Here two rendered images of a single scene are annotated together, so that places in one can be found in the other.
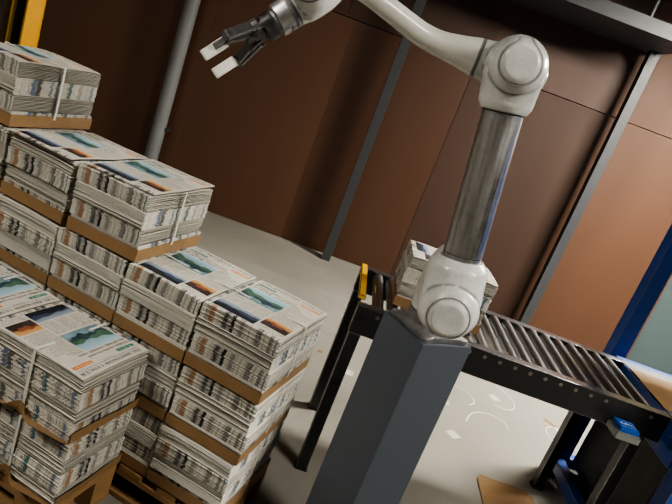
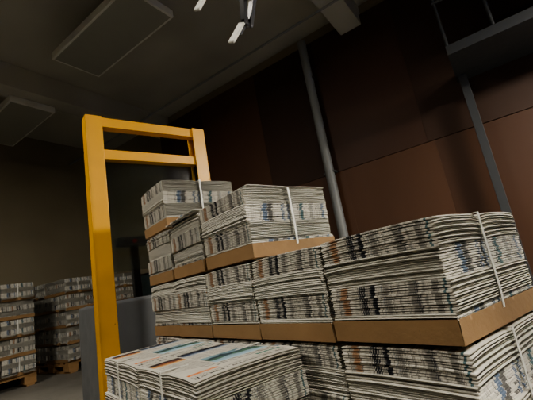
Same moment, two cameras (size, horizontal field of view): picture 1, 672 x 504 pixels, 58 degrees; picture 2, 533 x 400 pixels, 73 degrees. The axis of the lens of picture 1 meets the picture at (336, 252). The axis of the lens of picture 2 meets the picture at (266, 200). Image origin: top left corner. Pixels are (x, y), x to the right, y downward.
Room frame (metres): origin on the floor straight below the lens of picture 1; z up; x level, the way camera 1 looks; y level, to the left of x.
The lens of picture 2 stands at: (0.96, -0.08, 0.77)
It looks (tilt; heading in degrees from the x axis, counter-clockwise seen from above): 12 degrees up; 35
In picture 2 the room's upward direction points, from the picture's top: 10 degrees counter-clockwise
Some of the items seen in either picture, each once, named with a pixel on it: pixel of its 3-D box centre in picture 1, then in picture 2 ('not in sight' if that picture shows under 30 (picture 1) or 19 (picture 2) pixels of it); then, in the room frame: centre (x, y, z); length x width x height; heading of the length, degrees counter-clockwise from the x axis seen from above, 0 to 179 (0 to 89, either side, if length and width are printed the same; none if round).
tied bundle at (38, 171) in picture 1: (78, 175); (226, 244); (2.10, 0.97, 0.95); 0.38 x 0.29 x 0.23; 163
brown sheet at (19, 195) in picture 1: (73, 197); (228, 264); (2.10, 0.97, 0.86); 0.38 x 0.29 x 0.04; 163
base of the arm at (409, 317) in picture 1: (436, 321); not in sight; (1.75, -0.36, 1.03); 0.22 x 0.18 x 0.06; 126
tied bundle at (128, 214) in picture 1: (142, 208); (266, 229); (2.02, 0.68, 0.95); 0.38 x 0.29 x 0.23; 165
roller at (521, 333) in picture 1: (529, 349); not in sight; (2.56, -0.95, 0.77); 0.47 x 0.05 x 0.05; 2
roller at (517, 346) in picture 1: (515, 344); not in sight; (2.56, -0.89, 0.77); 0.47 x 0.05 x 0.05; 2
